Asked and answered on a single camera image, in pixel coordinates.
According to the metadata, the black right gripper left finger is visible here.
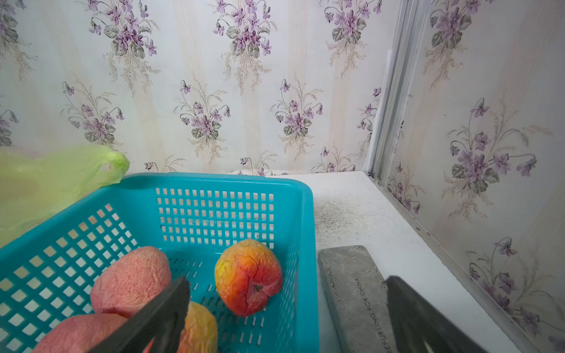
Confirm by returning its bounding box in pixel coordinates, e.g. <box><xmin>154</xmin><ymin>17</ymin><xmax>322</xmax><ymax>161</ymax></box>
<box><xmin>91</xmin><ymin>277</ymin><xmax>191</xmax><ymax>352</ymax></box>

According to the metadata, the yellow-green plastic bag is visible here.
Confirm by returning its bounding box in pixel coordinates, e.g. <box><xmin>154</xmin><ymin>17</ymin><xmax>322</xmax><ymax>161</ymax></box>
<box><xmin>1</xmin><ymin>144</ymin><xmax>130</xmax><ymax>247</ymax></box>

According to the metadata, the teal plastic basket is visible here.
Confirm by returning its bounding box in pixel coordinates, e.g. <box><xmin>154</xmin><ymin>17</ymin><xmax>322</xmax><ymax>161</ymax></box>
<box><xmin>1</xmin><ymin>173</ymin><xmax>319</xmax><ymax>352</ymax></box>

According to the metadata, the yellow-orange peach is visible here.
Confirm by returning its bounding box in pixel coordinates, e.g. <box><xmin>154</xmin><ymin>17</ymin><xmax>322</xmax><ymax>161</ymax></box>
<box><xmin>177</xmin><ymin>302</ymin><xmax>219</xmax><ymax>353</ymax></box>

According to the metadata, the grey sharpening stone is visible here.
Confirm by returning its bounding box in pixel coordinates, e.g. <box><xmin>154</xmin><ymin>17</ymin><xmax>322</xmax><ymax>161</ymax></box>
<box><xmin>317</xmin><ymin>245</ymin><xmax>397</xmax><ymax>353</ymax></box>

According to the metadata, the red-yellow wrinkled peach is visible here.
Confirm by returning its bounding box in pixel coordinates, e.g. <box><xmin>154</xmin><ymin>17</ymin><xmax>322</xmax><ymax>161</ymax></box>
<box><xmin>214</xmin><ymin>239</ymin><xmax>283</xmax><ymax>317</ymax></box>

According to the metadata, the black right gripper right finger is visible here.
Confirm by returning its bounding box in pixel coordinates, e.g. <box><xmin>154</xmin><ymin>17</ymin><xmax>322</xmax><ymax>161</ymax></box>
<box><xmin>385</xmin><ymin>276</ymin><xmax>485</xmax><ymax>353</ymax></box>

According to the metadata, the pink peach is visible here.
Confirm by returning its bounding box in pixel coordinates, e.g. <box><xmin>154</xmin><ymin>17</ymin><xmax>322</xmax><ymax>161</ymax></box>
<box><xmin>91</xmin><ymin>247</ymin><xmax>172</xmax><ymax>318</ymax></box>
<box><xmin>32</xmin><ymin>313</ymin><xmax>127</xmax><ymax>352</ymax></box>

